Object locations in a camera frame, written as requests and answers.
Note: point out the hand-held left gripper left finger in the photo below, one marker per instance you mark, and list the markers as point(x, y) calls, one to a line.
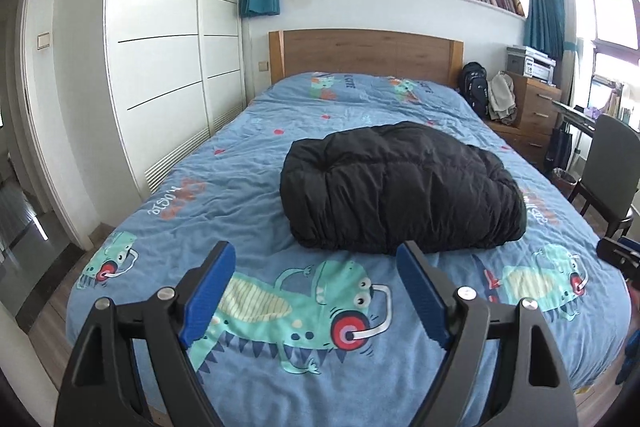
point(210, 292)

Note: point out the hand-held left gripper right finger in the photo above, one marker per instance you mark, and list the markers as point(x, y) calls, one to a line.
point(422, 292)

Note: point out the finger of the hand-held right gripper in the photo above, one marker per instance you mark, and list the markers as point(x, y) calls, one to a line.
point(612, 257)
point(631, 243)

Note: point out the black puffer coat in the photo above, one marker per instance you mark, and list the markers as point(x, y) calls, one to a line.
point(400, 187)

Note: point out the beige clothes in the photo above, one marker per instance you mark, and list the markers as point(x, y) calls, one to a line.
point(502, 99)

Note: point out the dark grey chair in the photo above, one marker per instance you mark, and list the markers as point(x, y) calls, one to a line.
point(610, 167)

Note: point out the trash bin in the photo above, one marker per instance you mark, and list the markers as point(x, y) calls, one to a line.
point(564, 182)

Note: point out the bed with blue cartoon duvet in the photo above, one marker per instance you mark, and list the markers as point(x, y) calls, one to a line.
point(240, 187)

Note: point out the dark blue bag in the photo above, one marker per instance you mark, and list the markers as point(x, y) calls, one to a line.
point(559, 147)

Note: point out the desk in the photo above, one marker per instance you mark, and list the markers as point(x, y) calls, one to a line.
point(575, 114)

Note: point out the low wooden cabinet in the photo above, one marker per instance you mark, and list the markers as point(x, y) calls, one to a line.
point(525, 139)

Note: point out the wooden drawer chest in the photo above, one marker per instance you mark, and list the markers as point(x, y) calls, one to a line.
point(542, 107)

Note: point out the white printer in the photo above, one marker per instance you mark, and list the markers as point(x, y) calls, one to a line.
point(540, 67)

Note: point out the black backpack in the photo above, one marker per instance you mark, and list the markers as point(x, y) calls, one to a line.
point(475, 87)

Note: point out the grey box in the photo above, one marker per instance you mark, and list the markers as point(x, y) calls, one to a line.
point(515, 59)

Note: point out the brown framed window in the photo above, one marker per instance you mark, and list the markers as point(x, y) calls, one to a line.
point(610, 22)

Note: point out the white wardrobe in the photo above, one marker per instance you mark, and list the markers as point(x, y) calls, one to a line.
point(160, 57)

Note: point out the wooden headboard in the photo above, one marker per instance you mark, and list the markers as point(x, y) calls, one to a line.
point(370, 52)

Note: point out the beige light switch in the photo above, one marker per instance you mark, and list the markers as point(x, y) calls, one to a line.
point(44, 40)

